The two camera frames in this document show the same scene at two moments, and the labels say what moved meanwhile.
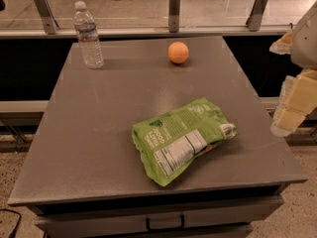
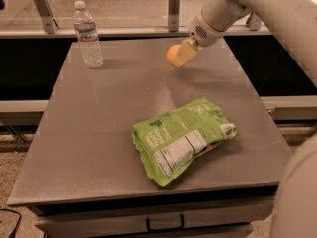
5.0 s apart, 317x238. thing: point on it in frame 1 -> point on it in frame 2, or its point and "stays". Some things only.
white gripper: (306, 42) -> (207, 34)
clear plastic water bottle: (88, 37) stays
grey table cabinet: (84, 176) stays
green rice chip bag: (170, 144) stays
